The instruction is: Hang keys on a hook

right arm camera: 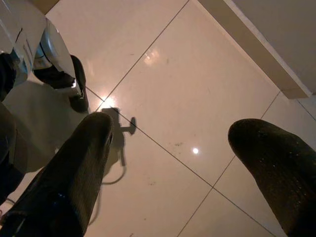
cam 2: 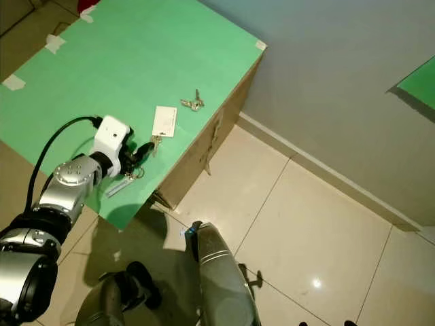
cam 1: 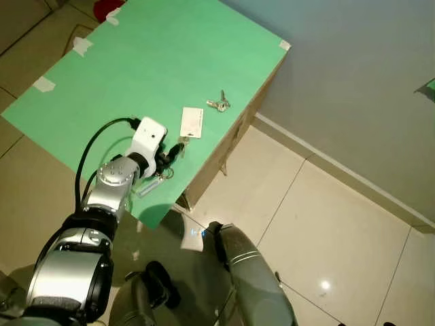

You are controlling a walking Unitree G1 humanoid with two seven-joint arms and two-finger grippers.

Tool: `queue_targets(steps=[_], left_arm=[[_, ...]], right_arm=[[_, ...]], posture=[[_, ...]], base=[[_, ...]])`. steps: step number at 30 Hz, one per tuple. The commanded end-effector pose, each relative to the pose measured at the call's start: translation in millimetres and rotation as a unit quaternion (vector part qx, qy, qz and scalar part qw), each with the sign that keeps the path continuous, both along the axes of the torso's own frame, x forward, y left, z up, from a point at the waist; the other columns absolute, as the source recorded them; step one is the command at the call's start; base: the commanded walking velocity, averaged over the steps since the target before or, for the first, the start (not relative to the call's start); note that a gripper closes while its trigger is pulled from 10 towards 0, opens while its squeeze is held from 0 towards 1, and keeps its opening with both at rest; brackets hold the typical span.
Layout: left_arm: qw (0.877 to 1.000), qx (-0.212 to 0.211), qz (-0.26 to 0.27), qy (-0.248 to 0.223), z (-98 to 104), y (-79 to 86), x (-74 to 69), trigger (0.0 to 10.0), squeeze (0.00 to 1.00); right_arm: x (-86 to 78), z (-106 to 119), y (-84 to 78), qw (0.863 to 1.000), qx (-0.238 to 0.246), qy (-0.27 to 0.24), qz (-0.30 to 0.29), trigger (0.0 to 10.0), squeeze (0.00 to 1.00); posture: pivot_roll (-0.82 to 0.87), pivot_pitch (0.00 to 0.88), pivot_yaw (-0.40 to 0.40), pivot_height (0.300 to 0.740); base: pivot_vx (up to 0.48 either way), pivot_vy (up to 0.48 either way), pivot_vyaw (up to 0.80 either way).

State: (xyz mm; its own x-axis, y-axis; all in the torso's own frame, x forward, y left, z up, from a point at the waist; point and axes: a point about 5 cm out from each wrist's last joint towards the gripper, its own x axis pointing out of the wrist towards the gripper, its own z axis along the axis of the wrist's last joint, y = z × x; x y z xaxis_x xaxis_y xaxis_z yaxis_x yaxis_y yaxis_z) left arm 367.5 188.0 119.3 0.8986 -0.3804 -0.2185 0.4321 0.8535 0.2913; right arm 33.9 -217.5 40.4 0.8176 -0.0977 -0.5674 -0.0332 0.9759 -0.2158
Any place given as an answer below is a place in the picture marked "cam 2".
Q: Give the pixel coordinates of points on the key bunch with silver tag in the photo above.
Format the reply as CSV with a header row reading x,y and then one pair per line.
x,y
119,187

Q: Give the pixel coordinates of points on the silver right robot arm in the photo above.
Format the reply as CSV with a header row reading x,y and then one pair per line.
x,y
224,278

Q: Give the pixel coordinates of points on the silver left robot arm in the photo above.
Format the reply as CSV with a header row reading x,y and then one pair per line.
x,y
27,272

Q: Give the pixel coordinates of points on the white card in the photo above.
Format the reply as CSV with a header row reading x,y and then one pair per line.
x,y
164,121

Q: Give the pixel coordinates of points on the small silver key bunch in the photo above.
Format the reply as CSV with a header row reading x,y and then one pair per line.
x,y
193,103

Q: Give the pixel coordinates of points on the wooden cabinet with green cover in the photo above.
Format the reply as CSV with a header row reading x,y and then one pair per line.
x,y
149,61

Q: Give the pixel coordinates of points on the white tape piece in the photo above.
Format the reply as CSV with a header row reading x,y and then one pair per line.
x,y
14,82
55,44
88,14
261,45

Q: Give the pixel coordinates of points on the grey robot leg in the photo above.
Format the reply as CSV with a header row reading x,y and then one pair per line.
x,y
109,299

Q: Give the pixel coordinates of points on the red object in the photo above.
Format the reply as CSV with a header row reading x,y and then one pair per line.
x,y
88,4

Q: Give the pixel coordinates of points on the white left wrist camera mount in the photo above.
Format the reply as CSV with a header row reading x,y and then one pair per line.
x,y
112,136

